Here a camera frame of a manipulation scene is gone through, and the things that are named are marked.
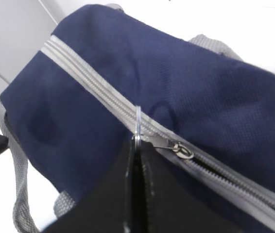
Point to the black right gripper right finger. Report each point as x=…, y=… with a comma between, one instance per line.
x=165, y=205

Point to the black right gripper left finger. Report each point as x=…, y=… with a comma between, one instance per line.
x=113, y=206

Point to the navy blue lunch bag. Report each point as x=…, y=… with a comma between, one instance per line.
x=104, y=79

